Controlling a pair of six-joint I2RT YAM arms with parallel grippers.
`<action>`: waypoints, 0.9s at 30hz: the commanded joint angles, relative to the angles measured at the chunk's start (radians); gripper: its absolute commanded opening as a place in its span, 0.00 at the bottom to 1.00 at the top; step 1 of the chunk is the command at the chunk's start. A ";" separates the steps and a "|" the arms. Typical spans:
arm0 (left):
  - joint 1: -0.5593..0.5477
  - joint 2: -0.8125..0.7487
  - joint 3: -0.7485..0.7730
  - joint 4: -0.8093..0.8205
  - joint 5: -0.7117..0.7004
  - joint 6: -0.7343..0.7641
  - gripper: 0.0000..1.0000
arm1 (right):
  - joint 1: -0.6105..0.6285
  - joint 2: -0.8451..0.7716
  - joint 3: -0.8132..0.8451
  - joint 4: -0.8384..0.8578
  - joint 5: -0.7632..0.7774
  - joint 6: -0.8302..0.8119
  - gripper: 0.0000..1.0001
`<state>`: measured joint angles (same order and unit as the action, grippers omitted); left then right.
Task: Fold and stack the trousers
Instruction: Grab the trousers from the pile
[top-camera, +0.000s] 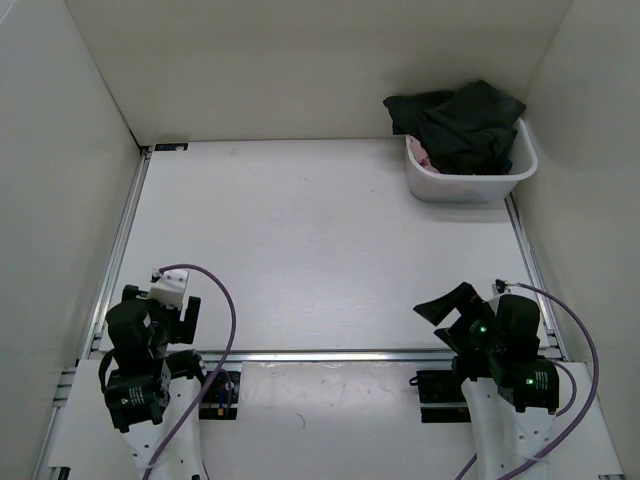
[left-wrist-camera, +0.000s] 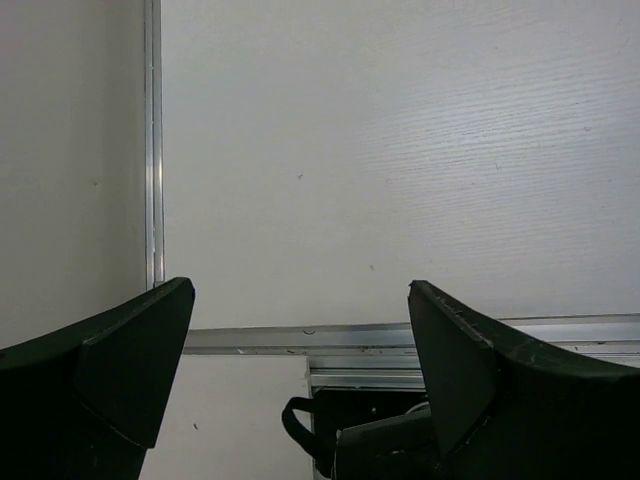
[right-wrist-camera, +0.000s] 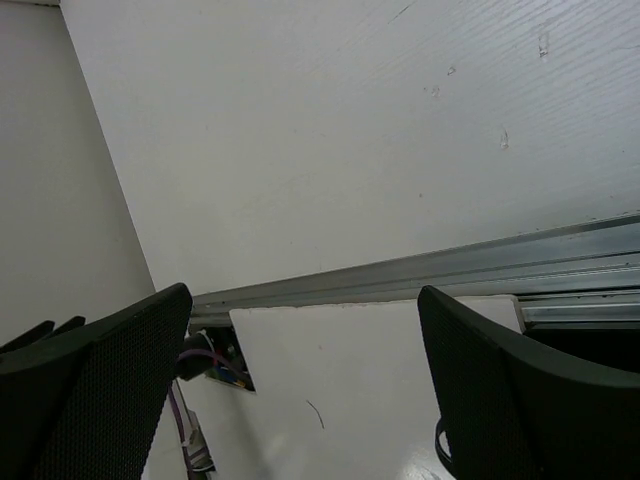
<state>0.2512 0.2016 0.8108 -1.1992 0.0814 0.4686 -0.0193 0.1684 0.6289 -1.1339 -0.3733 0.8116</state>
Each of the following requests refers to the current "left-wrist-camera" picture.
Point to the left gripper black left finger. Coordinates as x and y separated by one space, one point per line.
87 401

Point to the aluminium table frame rail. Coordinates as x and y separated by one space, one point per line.
307 160

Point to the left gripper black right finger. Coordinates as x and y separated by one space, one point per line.
506 405

